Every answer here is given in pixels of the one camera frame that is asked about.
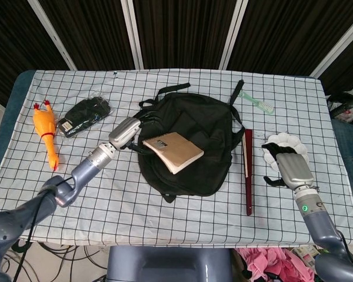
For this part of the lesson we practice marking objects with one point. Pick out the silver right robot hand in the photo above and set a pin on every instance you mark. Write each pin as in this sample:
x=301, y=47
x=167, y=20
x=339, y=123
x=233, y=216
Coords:
x=294, y=170

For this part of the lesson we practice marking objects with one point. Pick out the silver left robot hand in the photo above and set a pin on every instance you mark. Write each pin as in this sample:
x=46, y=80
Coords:
x=125, y=132

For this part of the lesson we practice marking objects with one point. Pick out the brown cover notebook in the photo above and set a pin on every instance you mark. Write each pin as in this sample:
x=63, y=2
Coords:
x=179, y=152

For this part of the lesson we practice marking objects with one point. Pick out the black backpack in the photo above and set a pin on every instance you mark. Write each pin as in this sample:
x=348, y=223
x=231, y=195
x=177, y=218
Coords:
x=200, y=117

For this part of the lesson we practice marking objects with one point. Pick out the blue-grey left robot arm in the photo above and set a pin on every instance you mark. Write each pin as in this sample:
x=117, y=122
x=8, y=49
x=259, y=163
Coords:
x=76, y=176

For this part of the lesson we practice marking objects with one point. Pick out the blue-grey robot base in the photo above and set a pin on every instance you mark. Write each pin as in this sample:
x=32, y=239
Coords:
x=170, y=264

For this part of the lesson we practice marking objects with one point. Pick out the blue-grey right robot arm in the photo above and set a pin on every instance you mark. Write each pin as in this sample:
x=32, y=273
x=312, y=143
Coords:
x=320, y=223

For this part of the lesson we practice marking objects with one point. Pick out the white flower-shaped paint palette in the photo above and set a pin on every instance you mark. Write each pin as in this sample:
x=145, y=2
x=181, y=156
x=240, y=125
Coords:
x=285, y=141

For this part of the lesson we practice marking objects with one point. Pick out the dark red folded fan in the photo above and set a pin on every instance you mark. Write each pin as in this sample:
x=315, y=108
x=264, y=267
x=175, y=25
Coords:
x=248, y=176

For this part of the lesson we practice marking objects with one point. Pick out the black gloves in plastic pack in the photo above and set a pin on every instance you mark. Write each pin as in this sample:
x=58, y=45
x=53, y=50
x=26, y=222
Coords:
x=82, y=114

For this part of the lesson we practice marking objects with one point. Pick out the blue jeans fabric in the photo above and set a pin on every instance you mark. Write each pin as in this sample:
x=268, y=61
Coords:
x=350, y=158

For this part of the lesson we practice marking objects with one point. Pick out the light green brush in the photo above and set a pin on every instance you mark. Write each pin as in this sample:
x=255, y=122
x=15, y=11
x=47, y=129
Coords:
x=260, y=102

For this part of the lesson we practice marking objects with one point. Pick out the orange rubber chicken toy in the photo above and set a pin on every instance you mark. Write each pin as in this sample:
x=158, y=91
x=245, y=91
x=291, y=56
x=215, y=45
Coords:
x=45, y=126

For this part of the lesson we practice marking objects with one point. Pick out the pink cloth pile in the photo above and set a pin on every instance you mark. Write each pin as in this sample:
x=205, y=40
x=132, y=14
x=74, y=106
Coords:
x=270, y=264

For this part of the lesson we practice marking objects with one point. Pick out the white black-checked tablecloth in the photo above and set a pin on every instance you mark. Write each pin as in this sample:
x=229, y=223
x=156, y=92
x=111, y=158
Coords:
x=176, y=217

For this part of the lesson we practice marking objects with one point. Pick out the white screen frame post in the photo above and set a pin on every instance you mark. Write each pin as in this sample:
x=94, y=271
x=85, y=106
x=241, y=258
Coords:
x=338, y=47
x=54, y=35
x=233, y=35
x=133, y=35

